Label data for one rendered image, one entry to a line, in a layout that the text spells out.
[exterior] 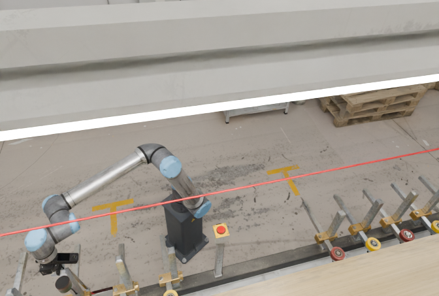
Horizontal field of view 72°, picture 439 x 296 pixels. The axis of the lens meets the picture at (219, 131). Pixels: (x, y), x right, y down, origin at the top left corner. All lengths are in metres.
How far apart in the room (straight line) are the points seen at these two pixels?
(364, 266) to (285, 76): 1.69
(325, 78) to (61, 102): 0.42
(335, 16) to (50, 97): 0.44
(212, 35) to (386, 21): 0.30
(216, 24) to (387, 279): 1.87
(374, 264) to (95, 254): 2.21
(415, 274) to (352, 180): 1.73
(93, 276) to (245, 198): 1.56
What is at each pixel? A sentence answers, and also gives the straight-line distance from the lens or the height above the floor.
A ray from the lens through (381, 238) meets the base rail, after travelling 2.52.
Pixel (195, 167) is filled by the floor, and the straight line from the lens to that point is 3.50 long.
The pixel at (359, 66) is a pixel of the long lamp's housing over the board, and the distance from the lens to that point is 0.60.
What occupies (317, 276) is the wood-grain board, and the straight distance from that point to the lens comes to 1.97.
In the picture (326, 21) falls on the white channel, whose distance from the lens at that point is 0.54.
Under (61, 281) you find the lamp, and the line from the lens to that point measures 1.70.
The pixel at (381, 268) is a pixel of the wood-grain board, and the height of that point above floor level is 0.90.
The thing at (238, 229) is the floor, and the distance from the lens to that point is 3.06.
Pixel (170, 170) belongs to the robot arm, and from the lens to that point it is 1.68.
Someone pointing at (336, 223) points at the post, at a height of 1.02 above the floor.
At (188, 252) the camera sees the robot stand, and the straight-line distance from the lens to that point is 2.89.
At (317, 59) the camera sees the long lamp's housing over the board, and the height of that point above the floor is 2.38.
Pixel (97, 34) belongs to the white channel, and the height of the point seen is 2.45.
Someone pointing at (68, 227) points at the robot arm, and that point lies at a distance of 1.61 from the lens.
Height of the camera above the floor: 2.62
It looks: 42 degrees down
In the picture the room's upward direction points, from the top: 3 degrees clockwise
